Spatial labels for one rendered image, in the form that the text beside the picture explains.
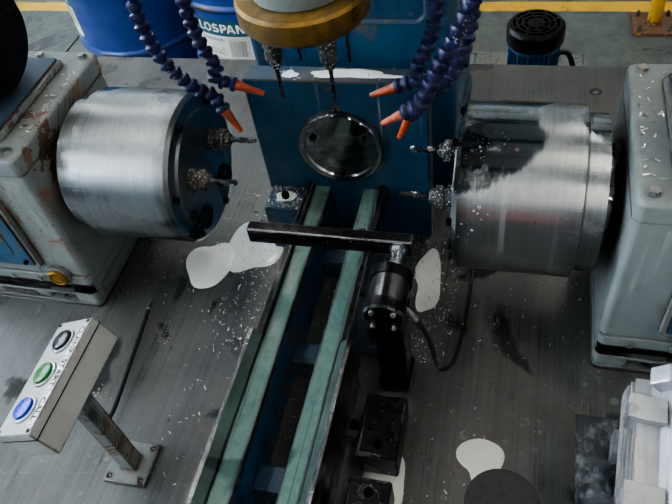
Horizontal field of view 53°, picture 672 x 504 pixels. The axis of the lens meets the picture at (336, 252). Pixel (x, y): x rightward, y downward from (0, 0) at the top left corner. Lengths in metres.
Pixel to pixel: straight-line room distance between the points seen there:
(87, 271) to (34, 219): 0.14
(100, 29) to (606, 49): 2.12
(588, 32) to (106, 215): 2.60
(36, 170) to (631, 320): 0.92
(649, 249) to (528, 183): 0.17
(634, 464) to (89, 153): 0.84
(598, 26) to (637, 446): 2.75
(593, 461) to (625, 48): 2.51
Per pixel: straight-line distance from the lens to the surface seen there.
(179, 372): 1.20
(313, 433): 0.95
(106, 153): 1.09
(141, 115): 1.09
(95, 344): 0.95
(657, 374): 0.82
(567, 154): 0.93
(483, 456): 1.05
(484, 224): 0.93
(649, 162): 0.93
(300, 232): 1.01
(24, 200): 1.19
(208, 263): 1.33
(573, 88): 1.64
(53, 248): 1.26
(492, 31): 3.33
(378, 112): 1.10
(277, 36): 0.88
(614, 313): 1.04
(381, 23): 1.16
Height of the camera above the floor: 1.76
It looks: 49 degrees down
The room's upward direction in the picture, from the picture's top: 11 degrees counter-clockwise
